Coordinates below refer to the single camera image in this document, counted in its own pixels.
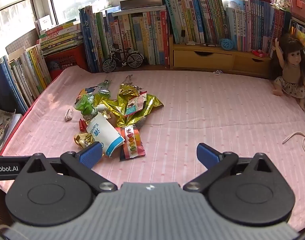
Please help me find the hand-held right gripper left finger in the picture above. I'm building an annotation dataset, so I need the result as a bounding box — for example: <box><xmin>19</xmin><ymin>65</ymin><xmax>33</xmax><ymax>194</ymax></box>
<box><xmin>18</xmin><ymin>141</ymin><xmax>118</xmax><ymax>193</ymax></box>

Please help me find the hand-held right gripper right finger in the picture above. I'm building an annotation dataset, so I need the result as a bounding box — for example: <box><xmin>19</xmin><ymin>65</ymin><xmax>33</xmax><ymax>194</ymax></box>
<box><xmin>183</xmin><ymin>142</ymin><xmax>280</xmax><ymax>193</ymax></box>

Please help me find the gold foil wrapper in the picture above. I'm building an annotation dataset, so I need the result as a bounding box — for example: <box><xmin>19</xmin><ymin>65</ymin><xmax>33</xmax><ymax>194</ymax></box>
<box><xmin>73</xmin><ymin>132</ymin><xmax>95</xmax><ymax>148</ymax></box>

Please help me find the white paper cup blue print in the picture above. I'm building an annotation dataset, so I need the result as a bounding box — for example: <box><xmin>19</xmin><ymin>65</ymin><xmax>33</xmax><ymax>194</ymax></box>
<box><xmin>86</xmin><ymin>112</ymin><xmax>125</xmax><ymax>158</ymax></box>

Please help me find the gold foil snack packet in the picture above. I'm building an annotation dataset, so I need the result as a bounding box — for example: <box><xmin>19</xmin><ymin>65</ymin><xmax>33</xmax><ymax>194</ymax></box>
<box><xmin>103</xmin><ymin>82</ymin><xmax>164</xmax><ymax>128</ymax></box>

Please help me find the row of thin picture books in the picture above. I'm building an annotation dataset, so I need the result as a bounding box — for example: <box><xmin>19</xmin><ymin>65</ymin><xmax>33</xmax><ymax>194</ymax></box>
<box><xmin>8</xmin><ymin>44</ymin><xmax>53</xmax><ymax>105</ymax></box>

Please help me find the stack of flat books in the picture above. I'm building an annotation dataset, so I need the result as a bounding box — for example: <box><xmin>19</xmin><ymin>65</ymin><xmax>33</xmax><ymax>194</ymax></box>
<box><xmin>38</xmin><ymin>20</ymin><xmax>84</xmax><ymax>54</ymax></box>

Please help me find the row of tall paperback books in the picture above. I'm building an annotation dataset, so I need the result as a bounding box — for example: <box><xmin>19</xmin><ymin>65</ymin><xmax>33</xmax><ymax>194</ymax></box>
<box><xmin>161</xmin><ymin>0</ymin><xmax>291</xmax><ymax>54</ymax></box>

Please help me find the row of small colourful books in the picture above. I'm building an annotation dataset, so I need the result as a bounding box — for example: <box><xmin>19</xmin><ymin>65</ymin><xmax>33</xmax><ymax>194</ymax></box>
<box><xmin>289</xmin><ymin>20</ymin><xmax>305</xmax><ymax>53</ymax></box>

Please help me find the illustrated magazine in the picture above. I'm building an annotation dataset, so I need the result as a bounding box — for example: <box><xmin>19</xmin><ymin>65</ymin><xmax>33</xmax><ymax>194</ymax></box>
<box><xmin>0</xmin><ymin>107</ymin><xmax>23</xmax><ymax>155</ymax></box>

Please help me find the macaron print snack packet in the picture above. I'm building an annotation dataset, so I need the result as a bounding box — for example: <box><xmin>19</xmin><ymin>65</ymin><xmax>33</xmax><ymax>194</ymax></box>
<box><xmin>115</xmin><ymin>124</ymin><xmax>146</xmax><ymax>162</ymax></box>

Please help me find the pink striped bedsheet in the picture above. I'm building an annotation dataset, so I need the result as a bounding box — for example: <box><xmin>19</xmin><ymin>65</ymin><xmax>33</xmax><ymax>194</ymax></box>
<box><xmin>0</xmin><ymin>65</ymin><xmax>305</xmax><ymax>230</ymax></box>

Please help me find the large green crumpled wrapper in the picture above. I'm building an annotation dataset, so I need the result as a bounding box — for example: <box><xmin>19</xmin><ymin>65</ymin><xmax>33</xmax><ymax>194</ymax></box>
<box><xmin>74</xmin><ymin>94</ymin><xmax>99</xmax><ymax>117</ymax></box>

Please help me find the red storage box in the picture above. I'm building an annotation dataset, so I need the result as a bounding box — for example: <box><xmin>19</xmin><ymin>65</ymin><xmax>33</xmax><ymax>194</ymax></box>
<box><xmin>0</xmin><ymin>97</ymin><xmax>42</xmax><ymax>155</ymax></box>

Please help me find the yellow-green and blue wrapper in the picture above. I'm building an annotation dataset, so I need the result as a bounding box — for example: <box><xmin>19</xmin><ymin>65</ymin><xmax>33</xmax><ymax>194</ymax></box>
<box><xmin>79</xmin><ymin>86</ymin><xmax>98</xmax><ymax>98</ymax></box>

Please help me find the cake print snack packet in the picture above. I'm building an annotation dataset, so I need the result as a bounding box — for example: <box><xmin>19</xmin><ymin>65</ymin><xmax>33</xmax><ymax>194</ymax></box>
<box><xmin>124</xmin><ymin>92</ymin><xmax>147</xmax><ymax>117</ymax></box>

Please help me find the green and silver wrapper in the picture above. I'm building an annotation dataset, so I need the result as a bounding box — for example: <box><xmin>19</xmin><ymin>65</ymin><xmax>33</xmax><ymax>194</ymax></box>
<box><xmin>98</xmin><ymin>79</ymin><xmax>112</xmax><ymax>93</ymax></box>

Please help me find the large dark blue book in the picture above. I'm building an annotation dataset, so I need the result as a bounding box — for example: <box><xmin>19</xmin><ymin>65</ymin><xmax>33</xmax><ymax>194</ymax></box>
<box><xmin>0</xmin><ymin>60</ymin><xmax>28</xmax><ymax>115</ymax></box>

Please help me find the red plastic crate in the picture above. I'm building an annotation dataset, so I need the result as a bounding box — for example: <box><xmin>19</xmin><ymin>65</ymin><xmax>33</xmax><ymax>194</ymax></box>
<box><xmin>44</xmin><ymin>44</ymin><xmax>89</xmax><ymax>80</ymax></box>

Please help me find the wooden drawer organizer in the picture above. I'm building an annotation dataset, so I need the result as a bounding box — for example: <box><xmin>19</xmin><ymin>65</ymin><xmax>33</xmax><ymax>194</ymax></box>
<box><xmin>169</xmin><ymin>34</ymin><xmax>274</xmax><ymax>79</ymax></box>

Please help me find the black toy bicycle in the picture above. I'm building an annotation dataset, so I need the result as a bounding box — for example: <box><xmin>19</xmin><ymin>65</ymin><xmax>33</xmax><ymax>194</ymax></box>
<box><xmin>102</xmin><ymin>45</ymin><xmax>144</xmax><ymax>73</ymax></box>

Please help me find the black pen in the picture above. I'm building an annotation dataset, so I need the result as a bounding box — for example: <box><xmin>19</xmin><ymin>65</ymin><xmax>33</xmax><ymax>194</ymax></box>
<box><xmin>185</xmin><ymin>42</ymin><xmax>216</xmax><ymax>47</ymax></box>

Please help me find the blue round ornament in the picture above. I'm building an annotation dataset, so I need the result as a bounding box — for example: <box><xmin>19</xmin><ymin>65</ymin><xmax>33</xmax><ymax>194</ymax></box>
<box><xmin>219</xmin><ymin>38</ymin><xmax>236</xmax><ymax>52</ymax></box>

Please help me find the long-haired doll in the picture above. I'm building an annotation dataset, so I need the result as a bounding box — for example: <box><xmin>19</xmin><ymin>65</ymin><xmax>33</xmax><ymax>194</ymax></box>
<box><xmin>270</xmin><ymin>34</ymin><xmax>305</xmax><ymax>110</ymax></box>

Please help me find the white card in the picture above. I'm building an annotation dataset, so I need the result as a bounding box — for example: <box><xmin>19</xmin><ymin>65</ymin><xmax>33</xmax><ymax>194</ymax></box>
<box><xmin>35</xmin><ymin>14</ymin><xmax>54</xmax><ymax>32</ymax></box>

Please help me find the brown flat box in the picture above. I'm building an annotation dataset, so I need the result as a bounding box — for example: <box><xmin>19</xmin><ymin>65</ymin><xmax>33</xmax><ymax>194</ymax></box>
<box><xmin>120</xmin><ymin>0</ymin><xmax>165</xmax><ymax>12</ymax></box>

